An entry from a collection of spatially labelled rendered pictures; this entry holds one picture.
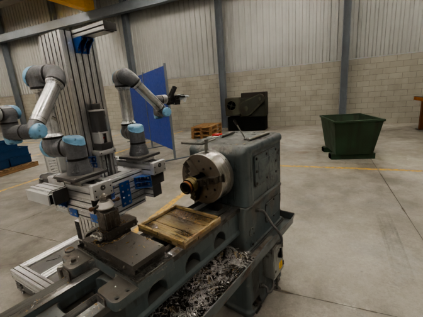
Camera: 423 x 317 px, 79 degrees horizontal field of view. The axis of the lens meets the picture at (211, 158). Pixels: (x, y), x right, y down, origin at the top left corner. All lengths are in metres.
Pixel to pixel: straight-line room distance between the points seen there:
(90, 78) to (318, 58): 10.18
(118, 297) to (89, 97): 1.34
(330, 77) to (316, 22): 2.12
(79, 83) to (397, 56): 10.81
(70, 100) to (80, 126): 0.18
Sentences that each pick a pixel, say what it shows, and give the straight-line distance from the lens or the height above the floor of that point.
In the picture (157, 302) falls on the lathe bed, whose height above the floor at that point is 0.70.
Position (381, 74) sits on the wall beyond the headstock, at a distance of 11.55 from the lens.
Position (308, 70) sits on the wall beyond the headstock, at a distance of 11.41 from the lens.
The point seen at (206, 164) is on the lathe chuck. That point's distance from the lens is 1.50.
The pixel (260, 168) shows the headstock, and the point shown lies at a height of 1.07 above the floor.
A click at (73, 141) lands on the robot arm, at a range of 1.71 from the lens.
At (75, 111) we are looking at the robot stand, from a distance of 1.93.
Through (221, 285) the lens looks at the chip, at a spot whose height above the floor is 0.59.
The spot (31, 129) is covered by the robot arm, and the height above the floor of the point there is 1.47.
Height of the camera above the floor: 1.58
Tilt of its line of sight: 14 degrees down
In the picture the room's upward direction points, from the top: 4 degrees counter-clockwise
